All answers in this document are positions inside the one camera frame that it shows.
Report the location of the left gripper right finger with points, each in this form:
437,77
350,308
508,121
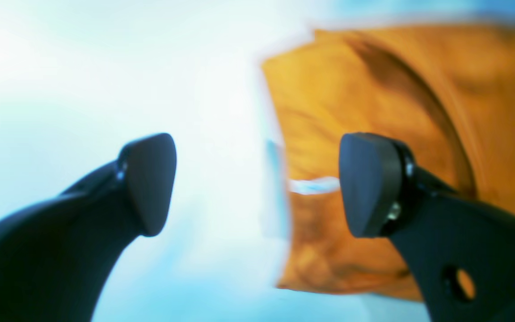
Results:
461,252

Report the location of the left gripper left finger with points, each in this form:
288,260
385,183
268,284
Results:
56,255

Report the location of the orange t-shirt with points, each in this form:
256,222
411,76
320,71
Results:
447,91

